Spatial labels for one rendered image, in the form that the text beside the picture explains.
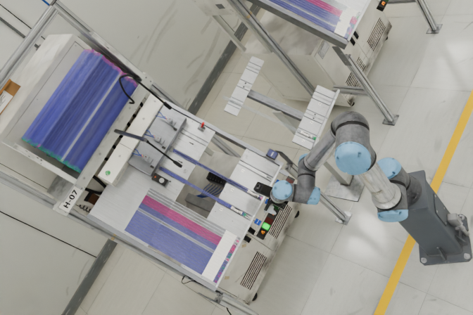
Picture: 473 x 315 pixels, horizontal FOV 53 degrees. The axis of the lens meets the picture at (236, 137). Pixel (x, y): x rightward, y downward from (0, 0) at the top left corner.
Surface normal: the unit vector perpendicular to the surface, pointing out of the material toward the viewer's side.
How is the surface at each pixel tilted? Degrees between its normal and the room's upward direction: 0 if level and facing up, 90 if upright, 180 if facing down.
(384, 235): 0
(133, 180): 44
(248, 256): 90
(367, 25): 90
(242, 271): 90
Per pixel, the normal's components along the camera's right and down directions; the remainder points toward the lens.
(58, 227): 0.65, 0.15
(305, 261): -0.58, -0.52
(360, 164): -0.20, 0.74
